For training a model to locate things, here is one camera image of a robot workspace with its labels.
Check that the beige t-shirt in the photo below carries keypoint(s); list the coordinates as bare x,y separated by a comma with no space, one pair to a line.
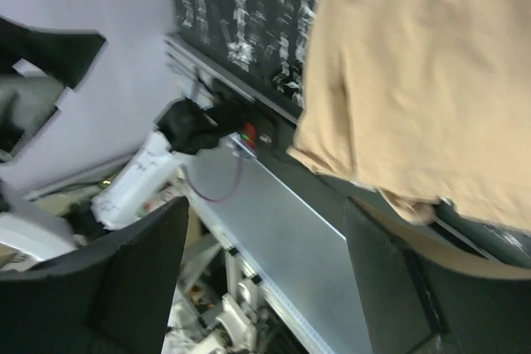
424,100

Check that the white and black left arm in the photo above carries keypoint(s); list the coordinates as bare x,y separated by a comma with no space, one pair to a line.
180,131

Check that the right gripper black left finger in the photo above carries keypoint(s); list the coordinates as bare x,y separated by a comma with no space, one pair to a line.
111,296

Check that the black marble-pattern mat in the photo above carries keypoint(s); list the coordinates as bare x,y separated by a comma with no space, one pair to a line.
261,42

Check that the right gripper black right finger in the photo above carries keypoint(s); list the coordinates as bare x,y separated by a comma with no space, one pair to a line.
420,295

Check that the left controller board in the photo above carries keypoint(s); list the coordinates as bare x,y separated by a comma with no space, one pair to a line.
243,142

